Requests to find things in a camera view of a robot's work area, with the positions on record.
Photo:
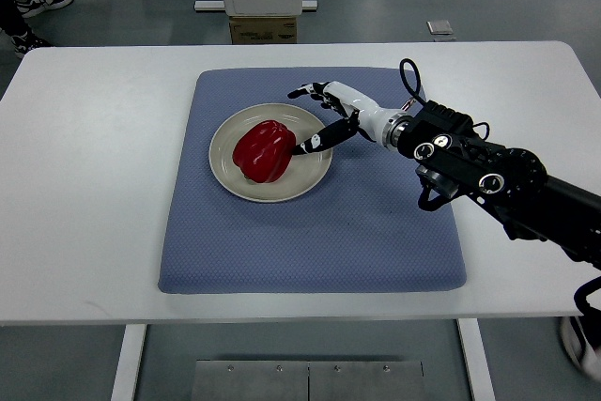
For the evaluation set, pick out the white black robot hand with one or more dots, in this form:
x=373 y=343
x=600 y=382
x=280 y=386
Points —
x=359 y=114

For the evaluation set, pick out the red bell pepper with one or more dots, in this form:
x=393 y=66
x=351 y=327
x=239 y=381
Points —
x=263 y=153

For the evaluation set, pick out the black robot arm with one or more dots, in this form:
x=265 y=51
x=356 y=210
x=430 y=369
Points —
x=511 y=184

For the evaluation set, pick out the cream round plate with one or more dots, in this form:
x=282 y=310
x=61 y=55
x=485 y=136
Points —
x=301 y=175

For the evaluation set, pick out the grey floor plate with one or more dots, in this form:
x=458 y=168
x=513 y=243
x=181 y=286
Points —
x=440 y=28

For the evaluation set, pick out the metal plate under table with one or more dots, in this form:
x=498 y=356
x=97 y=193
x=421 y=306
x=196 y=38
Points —
x=308 y=380

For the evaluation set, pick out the blue quilted mat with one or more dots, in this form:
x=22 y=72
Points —
x=359 y=230

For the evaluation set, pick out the cardboard box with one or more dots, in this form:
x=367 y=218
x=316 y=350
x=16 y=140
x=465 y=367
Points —
x=263 y=30

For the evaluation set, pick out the white right table leg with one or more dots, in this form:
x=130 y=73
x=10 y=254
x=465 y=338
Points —
x=481 y=387

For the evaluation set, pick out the white table leg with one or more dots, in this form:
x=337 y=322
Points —
x=129 y=363
x=481 y=387

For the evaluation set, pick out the sneaker at right edge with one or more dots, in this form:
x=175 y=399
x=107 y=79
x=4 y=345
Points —
x=581 y=341

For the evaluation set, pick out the white left table leg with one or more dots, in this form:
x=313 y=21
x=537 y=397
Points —
x=129 y=363

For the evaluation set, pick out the black white sneaker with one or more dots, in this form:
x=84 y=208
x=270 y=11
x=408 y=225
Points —
x=27 y=42
x=32 y=8

